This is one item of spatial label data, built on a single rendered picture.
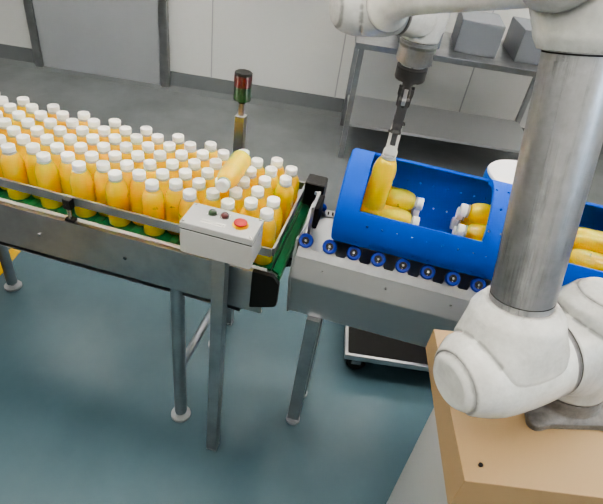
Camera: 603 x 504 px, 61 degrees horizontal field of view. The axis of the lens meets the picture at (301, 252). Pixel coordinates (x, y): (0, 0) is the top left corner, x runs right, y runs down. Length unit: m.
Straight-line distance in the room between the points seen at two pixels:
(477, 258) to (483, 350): 0.64
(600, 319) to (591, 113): 0.38
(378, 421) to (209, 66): 3.60
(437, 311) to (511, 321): 0.78
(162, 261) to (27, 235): 0.48
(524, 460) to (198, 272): 1.02
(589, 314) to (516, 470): 0.30
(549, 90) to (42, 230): 1.51
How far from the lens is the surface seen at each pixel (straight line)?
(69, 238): 1.77
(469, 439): 1.04
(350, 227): 1.44
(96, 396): 2.37
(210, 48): 4.92
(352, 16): 1.14
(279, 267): 1.54
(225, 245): 1.34
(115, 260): 1.73
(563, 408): 1.11
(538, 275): 0.82
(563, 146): 0.76
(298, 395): 2.09
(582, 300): 1.00
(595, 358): 1.00
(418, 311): 1.60
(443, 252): 1.46
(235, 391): 2.33
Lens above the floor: 1.89
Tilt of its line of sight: 38 degrees down
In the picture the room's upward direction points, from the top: 9 degrees clockwise
